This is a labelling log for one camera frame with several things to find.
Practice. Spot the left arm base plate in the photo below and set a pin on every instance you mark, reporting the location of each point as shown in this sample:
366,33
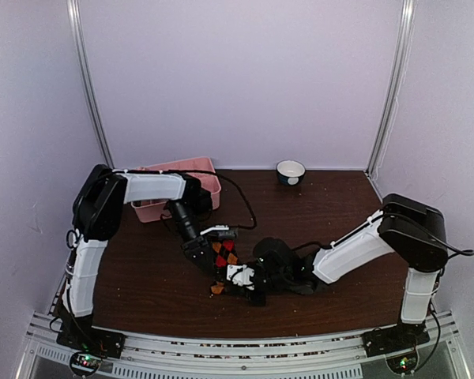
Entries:
95,341

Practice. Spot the right aluminium frame post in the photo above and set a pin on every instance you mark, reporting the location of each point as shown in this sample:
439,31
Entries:
400,59

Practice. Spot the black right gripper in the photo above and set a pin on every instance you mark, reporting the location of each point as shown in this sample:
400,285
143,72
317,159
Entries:
257,302

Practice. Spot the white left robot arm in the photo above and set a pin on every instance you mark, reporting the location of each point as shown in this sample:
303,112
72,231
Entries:
97,214

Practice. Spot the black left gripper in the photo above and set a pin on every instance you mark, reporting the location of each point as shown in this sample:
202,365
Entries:
202,244

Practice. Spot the black red yellow argyle sock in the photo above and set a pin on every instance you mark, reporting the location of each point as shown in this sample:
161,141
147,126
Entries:
225,256

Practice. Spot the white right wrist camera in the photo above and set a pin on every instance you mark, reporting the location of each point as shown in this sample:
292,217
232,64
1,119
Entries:
241,276

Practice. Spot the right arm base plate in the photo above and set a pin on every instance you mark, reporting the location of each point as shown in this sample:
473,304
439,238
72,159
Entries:
384,341

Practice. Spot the front aluminium rail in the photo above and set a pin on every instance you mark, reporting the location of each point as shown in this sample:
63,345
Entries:
336,355

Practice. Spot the dark blue white bowl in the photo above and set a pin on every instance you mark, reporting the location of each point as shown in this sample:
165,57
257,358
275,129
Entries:
290,172

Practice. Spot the aluminium frame post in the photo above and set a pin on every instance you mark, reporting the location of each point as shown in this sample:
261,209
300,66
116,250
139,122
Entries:
400,59
74,15

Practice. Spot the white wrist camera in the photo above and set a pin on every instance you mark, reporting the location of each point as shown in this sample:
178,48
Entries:
215,229
241,276

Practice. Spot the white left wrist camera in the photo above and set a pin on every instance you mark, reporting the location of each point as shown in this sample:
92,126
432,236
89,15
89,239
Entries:
215,229

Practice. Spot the left aluminium frame post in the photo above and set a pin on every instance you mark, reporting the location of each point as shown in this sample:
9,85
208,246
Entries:
74,15

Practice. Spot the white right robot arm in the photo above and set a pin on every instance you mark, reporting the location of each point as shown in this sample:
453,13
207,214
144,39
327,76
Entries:
411,231

